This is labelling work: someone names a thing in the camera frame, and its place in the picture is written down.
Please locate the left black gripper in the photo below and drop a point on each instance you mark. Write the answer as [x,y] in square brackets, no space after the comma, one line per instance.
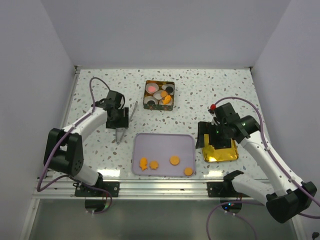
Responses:
[123,121]

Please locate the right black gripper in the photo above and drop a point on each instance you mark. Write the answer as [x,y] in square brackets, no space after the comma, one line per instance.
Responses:
[204,127]

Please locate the metal tongs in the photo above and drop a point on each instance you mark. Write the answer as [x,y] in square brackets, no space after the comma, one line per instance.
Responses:
[120,132]

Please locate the orange dotted round cookie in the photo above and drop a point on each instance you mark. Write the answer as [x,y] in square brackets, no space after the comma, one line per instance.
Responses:
[174,160]

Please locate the pink round cookie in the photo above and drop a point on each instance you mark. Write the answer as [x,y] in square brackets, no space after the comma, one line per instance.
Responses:
[151,89]

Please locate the orange swirl cookie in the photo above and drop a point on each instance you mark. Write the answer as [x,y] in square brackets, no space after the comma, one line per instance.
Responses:
[163,94]

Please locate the orange fish cookie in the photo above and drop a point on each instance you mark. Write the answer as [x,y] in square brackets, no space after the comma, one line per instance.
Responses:
[143,163]
[167,99]

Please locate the black sandwich cookie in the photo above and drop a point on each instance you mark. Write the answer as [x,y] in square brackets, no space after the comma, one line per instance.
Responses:
[151,102]
[169,90]

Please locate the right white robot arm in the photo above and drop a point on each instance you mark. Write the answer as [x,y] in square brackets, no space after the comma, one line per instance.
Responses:
[287,195]

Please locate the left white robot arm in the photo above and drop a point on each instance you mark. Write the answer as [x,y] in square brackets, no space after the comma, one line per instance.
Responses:
[64,148]

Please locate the gold tin lid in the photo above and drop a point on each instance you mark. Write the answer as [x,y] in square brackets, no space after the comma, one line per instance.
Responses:
[211,155]

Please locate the white paper cup bottom-left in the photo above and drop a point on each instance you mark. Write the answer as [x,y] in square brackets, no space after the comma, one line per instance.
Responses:
[149,97]

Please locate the orange plain round cookie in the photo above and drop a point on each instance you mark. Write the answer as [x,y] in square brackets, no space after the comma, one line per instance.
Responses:
[188,171]

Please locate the white paper cup centre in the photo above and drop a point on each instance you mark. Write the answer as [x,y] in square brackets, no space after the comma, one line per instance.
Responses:
[157,94]

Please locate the green cookie tin box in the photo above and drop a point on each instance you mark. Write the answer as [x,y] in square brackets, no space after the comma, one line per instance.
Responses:
[158,106]

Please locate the lilac plastic tray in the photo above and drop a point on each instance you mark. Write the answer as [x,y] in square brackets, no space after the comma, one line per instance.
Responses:
[160,147]

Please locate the white paper cup top-left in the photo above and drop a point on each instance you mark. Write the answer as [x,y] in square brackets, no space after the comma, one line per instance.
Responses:
[149,84]

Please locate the white paper cup top-right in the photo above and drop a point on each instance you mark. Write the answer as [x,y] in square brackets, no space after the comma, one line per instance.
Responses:
[165,85]

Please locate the orange flower cookie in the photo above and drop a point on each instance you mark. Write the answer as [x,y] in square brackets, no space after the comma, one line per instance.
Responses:
[154,165]

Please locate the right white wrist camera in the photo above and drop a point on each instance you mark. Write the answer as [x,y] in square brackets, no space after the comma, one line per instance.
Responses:
[211,110]

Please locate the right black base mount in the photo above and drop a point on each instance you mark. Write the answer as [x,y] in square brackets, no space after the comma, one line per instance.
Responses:
[220,187]

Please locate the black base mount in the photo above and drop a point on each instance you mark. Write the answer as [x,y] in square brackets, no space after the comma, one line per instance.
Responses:
[100,189]
[220,187]

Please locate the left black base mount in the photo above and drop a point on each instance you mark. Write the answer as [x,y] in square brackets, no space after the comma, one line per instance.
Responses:
[100,189]

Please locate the aluminium front rail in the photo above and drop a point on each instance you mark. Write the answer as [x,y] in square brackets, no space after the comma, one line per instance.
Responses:
[140,189]

